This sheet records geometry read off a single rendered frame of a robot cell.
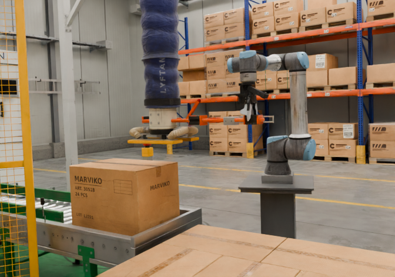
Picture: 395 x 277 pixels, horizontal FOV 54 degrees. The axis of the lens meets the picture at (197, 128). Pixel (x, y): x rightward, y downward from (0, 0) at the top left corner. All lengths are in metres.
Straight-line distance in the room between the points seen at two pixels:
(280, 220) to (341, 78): 6.69
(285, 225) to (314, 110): 8.11
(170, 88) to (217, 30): 8.45
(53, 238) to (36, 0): 10.50
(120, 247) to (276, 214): 1.14
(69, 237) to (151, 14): 1.44
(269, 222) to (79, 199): 1.32
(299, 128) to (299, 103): 0.17
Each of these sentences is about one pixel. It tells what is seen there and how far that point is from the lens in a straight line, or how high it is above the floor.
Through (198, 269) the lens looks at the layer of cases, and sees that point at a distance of 1.93.
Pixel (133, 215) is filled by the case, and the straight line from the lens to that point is 2.36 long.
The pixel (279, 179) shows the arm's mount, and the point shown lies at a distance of 2.81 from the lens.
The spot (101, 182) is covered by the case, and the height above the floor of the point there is 0.86.
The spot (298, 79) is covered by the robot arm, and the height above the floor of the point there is 1.47.
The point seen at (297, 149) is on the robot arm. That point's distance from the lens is 2.74.
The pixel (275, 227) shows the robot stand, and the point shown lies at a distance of 2.88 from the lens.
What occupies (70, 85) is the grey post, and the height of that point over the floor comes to 1.67.
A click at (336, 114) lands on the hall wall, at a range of 10.65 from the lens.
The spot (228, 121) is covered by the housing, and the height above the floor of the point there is 1.22.
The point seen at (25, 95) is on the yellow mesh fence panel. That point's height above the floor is 1.41.
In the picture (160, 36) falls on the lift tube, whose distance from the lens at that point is 2.34.
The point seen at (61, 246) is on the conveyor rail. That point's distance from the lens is 2.69.
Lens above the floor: 1.29
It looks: 3 degrees down
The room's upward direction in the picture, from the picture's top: 2 degrees counter-clockwise
